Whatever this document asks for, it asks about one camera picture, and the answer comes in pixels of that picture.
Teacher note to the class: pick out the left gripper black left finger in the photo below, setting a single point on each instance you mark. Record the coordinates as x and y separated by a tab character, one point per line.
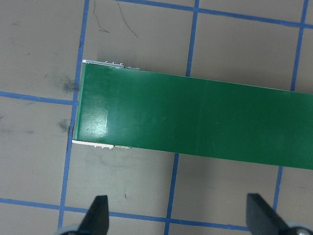
96	221

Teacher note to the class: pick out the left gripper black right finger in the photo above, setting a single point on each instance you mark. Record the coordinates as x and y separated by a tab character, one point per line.
261	219

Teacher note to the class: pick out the green conveyor belt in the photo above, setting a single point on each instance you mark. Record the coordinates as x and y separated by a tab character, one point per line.
142	109

